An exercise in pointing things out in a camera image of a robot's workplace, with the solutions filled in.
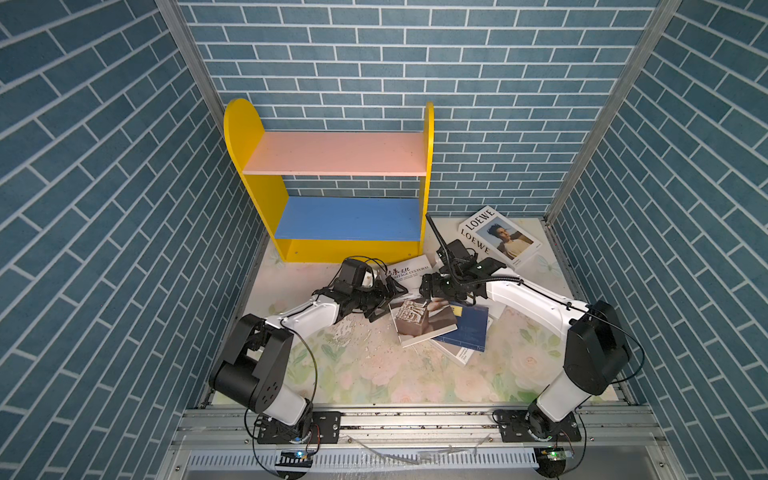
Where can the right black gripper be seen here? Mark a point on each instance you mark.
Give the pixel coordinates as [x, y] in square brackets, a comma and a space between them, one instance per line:
[431, 281]

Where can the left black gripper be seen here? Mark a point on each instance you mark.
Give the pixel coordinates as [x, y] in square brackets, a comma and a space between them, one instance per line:
[382, 297]

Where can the Heritage Cultural book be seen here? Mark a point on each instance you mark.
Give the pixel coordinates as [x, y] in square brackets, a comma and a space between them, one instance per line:
[417, 318]

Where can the navy blue book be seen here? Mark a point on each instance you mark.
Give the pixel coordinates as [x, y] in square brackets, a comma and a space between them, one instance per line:
[472, 326]

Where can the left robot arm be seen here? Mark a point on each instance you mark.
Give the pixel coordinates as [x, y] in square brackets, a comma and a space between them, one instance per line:
[251, 366]

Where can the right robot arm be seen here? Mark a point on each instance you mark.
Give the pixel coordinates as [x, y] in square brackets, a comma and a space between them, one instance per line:
[596, 347]

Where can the white LOEWE book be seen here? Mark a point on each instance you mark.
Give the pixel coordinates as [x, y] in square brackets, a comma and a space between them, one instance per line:
[497, 236]

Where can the white LOVER book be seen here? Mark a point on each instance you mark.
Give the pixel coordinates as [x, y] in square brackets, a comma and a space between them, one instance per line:
[461, 356]

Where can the yellow pink blue bookshelf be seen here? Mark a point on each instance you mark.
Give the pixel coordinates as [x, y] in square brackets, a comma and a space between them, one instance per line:
[323, 196]

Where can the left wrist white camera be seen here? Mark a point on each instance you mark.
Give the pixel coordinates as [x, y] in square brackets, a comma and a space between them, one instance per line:
[371, 277]

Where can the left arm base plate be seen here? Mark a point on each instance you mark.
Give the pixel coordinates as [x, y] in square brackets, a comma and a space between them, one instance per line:
[321, 427]

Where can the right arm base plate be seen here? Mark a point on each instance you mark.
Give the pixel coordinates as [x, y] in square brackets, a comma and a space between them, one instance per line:
[517, 425]

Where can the aluminium front rail frame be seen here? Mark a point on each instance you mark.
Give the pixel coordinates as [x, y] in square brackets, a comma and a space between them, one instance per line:
[472, 441]

